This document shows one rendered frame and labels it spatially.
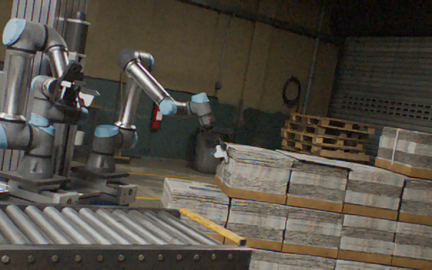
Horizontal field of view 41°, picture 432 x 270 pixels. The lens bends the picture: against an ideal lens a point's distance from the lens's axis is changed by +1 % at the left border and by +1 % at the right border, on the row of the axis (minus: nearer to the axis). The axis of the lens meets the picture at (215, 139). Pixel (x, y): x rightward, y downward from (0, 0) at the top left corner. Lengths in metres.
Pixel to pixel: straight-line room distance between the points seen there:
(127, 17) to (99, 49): 0.71
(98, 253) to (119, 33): 8.03
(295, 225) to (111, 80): 7.01
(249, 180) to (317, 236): 0.45
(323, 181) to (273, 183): 0.25
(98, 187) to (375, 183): 1.38
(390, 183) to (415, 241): 0.34
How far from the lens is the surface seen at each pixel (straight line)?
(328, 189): 2.85
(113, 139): 2.95
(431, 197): 3.10
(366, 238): 2.99
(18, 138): 2.49
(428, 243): 3.16
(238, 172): 2.71
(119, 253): 1.72
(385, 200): 2.98
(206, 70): 10.34
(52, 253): 1.65
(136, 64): 2.89
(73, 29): 2.79
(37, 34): 2.48
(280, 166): 2.75
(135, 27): 9.69
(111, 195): 2.92
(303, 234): 2.86
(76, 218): 2.03
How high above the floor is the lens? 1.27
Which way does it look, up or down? 4 degrees down
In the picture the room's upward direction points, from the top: 10 degrees clockwise
